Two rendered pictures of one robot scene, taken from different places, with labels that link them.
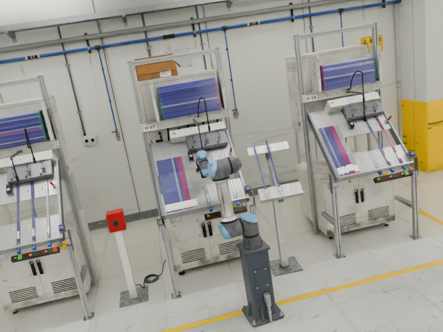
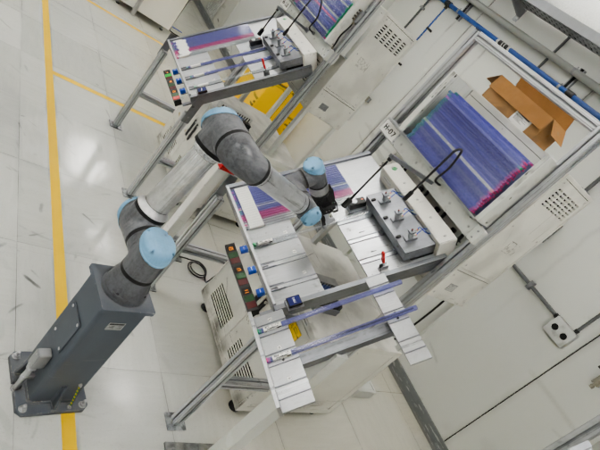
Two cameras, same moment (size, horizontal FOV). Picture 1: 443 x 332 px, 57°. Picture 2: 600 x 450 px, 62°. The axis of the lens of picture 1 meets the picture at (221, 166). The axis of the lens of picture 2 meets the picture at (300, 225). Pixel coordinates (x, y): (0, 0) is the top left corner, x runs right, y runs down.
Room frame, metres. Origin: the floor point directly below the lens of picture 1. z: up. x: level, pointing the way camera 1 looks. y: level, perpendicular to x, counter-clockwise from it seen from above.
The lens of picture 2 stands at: (2.02, -1.30, 1.65)
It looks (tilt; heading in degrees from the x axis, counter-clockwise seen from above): 22 degrees down; 52
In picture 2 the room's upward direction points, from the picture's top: 44 degrees clockwise
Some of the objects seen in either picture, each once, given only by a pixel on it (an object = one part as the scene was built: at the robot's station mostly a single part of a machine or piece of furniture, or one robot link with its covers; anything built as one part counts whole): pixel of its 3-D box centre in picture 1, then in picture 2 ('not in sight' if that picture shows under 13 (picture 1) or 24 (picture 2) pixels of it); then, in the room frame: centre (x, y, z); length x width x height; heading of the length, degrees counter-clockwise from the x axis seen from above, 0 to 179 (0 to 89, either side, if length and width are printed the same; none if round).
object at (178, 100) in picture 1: (188, 98); (468, 152); (3.56, 0.18, 1.52); 0.51 x 0.13 x 0.27; 98
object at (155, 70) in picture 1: (167, 65); (537, 113); (3.84, 0.33, 1.82); 0.68 x 0.30 x 0.20; 98
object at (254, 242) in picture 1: (251, 238); (131, 279); (2.60, -0.13, 0.60); 0.15 x 0.15 x 0.10
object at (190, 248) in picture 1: (203, 224); (293, 324); (3.67, 0.26, 0.31); 0.70 x 0.65 x 0.62; 98
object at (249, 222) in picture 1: (248, 223); (150, 253); (2.60, -0.12, 0.72); 0.13 x 0.12 x 0.14; 106
